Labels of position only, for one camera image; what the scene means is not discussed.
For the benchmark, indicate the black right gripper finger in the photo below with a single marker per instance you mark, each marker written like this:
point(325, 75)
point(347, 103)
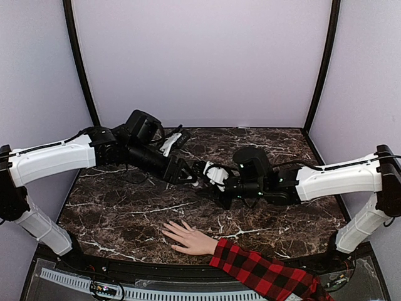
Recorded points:
point(222, 199)
point(199, 169)

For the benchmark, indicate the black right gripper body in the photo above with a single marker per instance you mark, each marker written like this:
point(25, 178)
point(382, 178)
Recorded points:
point(252, 189)

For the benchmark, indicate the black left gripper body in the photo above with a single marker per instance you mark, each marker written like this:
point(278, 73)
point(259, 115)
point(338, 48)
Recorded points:
point(138, 157)

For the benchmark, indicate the red plaid sleeve forearm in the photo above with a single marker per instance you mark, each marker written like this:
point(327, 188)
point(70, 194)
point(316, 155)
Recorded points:
point(272, 279)

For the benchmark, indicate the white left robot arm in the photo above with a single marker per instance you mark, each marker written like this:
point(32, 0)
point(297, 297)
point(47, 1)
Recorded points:
point(25, 171)

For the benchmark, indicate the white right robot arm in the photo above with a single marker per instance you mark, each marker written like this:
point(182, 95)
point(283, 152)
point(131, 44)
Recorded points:
point(377, 173)

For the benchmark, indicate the mannequin hand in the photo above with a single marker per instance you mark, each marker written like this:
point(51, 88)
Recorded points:
point(189, 241)

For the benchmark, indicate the right wiring board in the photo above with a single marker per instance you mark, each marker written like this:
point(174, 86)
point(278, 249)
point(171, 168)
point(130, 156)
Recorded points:
point(338, 282)

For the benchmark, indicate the small green circuit board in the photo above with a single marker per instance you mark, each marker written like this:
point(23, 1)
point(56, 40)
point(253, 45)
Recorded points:
point(99, 288)

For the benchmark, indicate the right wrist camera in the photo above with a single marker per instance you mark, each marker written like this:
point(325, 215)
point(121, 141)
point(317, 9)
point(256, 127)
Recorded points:
point(216, 174)

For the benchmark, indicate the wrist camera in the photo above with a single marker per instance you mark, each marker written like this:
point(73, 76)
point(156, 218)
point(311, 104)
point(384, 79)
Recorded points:
point(216, 174)
point(175, 139)

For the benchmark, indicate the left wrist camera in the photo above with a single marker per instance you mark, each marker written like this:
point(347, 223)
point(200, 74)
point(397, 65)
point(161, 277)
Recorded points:
point(175, 139)

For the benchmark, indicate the black front table rail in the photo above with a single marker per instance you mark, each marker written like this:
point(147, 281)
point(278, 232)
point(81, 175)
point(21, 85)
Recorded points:
point(163, 271)

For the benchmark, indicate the grey slotted cable duct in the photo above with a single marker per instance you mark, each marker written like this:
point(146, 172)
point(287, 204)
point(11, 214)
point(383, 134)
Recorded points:
point(82, 284)

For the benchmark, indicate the black left frame post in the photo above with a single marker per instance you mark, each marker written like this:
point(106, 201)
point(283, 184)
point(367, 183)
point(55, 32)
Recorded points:
point(79, 63)

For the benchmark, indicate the black frame post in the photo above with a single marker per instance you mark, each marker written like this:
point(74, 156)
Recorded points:
point(79, 63)
point(324, 66)

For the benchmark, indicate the black right frame post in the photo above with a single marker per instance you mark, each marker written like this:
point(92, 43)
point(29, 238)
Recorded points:
point(324, 66)

